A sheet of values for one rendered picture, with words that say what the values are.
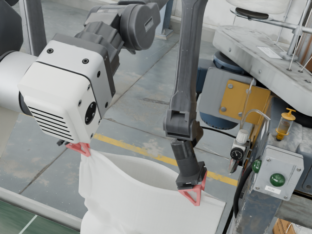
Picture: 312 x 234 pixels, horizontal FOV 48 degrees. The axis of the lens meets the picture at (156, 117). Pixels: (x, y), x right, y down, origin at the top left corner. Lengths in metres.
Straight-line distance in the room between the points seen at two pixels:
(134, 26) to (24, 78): 0.20
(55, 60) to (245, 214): 0.58
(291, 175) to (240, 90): 0.45
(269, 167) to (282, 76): 0.26
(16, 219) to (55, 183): 0.78
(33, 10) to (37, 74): 0.63
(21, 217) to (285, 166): 1.36
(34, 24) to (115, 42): 0.56
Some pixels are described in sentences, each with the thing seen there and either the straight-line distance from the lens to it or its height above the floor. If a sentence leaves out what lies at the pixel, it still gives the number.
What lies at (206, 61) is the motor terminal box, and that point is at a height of 1.30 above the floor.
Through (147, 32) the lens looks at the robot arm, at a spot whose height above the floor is 1.52.
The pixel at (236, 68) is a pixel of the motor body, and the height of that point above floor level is 1.32.
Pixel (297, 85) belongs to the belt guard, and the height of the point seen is 1.42.
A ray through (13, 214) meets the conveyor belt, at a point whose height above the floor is 0.38.
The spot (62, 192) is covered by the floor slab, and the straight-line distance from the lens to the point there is 2.48.
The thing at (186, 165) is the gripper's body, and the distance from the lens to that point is 0.98.
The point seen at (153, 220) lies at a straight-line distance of 1.11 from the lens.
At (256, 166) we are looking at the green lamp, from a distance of 0.75.
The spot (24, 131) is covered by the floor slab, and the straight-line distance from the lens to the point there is 3.06.
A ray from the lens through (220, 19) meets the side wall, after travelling 6.00.
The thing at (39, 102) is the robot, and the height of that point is 1.46.
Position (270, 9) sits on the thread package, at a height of 1.54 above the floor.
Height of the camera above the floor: 1.70
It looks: 30 degrees down
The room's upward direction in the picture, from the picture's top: 11 degrees clockwise
